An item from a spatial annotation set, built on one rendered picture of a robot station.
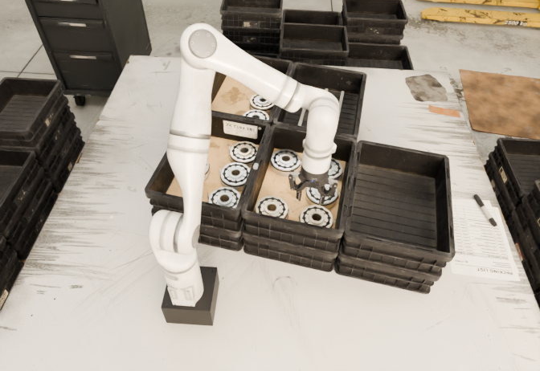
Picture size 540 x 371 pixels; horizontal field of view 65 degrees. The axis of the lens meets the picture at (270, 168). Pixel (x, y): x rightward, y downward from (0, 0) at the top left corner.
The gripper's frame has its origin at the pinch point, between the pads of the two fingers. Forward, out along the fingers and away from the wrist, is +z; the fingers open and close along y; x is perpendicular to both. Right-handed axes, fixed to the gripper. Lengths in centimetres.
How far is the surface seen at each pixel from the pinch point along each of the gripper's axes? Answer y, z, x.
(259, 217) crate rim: -13.1, 3.0, -8.2
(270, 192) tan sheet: -13.6, 12.7, 9.6
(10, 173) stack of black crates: -143, 58, 28
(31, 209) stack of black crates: -128, 67, 17
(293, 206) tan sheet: -5.0, 12.7, 5.6
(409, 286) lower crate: 34.4, 23.6, -7.4
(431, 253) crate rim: 34.6, 2.8, -8.7
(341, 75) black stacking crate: 2, 4, 70
